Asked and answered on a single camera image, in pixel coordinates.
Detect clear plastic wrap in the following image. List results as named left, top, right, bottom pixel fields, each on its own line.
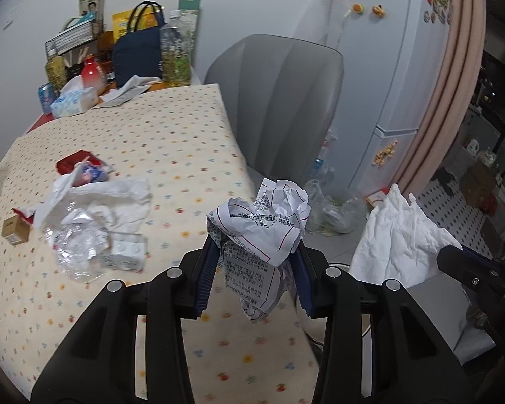
left=43, top=203, right=110, bottom=283

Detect large tea bottle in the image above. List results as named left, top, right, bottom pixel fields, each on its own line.
left=159, top=10, right=191, bottom=88

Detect clear garbage bag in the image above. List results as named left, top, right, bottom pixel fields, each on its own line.
left=305, top=179, right=367, bottom=236

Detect blue tissue box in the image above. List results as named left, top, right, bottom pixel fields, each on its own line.
left=51, top=76, right=99, bottom=119

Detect blue pink snack wrapper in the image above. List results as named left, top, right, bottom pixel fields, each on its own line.
left=73, top=161, right=109, bottom=187

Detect yellow snack bag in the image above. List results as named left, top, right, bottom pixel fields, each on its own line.
left=112, top=7, right=157, bottom=43

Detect brown cardboard carton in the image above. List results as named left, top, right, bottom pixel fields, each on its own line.
left=460, top=161, right=495, bottom=208

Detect papers on table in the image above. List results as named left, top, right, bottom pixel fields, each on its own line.
left=95, top=76, right=161, bottom=108

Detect wire mesh basket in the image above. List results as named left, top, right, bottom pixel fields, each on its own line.
left=45, top=20, right=99, bottom=57

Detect printed paper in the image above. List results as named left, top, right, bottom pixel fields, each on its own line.
left=207, top=179, right=311, bottom=322

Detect grey upholstered chair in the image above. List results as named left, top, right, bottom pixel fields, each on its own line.
left=205, top=34, right=344, bottom=185

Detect red snack packet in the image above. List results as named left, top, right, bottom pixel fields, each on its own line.
left=55, top=149, right=102, bottom=175

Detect blue drink can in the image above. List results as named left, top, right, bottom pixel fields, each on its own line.
left=38, top=83, right=56, bottom=115

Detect orange white cardboard box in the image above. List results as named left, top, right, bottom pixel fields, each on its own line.
left=366, top=188, right=389, bottom=208

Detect yellow liquid bottle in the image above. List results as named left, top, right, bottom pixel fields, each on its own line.
left=45, top=47, right=67, bottom=92

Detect navy lunch bag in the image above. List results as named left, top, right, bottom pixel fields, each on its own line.
left=112, top=0, right=166, bottom=88

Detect white tissue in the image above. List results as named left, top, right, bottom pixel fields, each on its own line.
left=349, top=184, right=463, bottom=288

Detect silver blister pill pack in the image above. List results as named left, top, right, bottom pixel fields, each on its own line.
left=98, top=232, right=146, bottom=272

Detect white refrigerator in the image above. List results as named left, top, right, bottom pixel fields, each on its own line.
left=327, top=0, right=452, bottom=196

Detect small brown cardboard box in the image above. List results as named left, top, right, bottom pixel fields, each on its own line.
left=1, top=215, right=31, bottom=245

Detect white bag of recyclables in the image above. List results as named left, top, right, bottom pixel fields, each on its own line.
left=308, top=129, right=337, bottom=180

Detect green tall box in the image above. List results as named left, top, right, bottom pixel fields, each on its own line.
left=178, top=0, right=201, bottom=62

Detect pink curtain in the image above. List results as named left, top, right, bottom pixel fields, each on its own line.
left=393, top=0, right=486, bottom=196

